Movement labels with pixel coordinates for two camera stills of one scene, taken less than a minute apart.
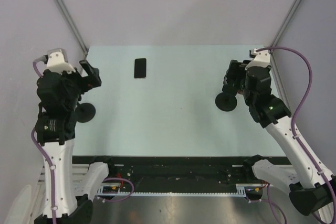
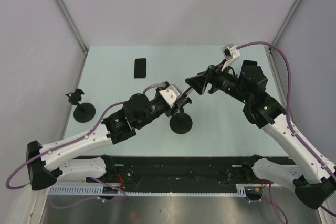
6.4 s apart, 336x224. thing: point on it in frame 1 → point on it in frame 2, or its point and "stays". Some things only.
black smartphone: (140, 68) stays
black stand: (226, 102) → (181, 123)
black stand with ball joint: (85, 112) stays
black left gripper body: (76, 83) → (169, 112)
